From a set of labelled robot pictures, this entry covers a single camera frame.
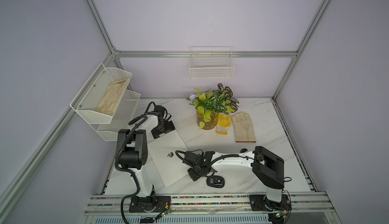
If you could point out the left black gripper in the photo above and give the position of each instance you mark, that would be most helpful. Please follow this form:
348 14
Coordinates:
169 126

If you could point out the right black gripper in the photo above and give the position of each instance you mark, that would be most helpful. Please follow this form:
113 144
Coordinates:
194 176

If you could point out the white laptop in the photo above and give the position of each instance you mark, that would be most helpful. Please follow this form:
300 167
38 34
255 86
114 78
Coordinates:
169 166

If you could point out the black wireless mouse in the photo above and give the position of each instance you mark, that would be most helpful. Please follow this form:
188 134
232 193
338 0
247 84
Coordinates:
215 181

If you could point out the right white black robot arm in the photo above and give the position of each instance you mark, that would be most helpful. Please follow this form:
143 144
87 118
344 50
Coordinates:
264 164

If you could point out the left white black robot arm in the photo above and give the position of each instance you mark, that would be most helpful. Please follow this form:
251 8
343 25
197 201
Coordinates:
131 155

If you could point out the potted green plant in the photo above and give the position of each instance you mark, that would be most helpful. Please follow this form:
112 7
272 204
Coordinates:
212 103

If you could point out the yellow glass cup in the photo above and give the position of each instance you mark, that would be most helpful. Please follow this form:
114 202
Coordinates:
223 124

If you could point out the beige glove in basket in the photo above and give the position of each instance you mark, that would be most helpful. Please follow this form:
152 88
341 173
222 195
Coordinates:
109 102

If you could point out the beige work glove on table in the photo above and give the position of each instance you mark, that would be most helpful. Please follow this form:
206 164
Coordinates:
243 128

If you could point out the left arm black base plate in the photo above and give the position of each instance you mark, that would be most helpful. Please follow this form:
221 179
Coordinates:
149 204

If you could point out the white two-tier wall basket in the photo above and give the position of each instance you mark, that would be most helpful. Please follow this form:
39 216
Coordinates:
86 101

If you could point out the white wire wall basket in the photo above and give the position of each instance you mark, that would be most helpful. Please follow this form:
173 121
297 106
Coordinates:
207 62

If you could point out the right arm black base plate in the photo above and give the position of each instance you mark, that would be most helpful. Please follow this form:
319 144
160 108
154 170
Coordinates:
261 203

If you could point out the aluminium front rail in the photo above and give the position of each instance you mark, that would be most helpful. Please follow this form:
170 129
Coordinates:
303 208

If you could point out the aluminium frame profiles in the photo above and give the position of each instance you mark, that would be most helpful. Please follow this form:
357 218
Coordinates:
23 179

